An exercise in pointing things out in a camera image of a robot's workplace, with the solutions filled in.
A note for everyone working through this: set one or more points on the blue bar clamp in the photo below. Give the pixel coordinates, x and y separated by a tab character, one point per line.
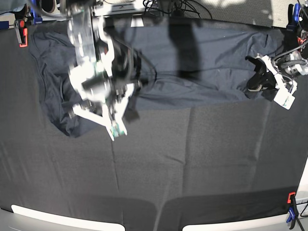
293	16
36	17

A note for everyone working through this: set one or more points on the white tag on cloth edge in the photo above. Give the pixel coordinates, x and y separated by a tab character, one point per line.
137	22

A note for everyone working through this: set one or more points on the black table cover cloth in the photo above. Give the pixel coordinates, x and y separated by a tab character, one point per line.
206	164

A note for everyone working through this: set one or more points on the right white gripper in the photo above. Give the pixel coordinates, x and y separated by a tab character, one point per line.
107	107

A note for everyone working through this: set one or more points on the red blue clamp near right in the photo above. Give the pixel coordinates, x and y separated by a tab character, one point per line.
292	210

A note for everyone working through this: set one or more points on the dark navy t-shirt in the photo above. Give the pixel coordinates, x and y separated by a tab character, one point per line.
184	66

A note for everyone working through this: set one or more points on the blue bar clamp far right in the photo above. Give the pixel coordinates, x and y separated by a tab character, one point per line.
293	16

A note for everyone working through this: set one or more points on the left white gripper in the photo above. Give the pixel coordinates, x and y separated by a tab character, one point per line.
267	79

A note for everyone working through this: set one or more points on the blue bar clamp far left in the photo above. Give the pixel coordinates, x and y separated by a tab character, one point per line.
36	17

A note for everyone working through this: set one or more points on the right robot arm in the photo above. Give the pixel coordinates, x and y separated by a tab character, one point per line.
103	74

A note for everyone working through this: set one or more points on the red black clamp far left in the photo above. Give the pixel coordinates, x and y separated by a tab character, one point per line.
21	33

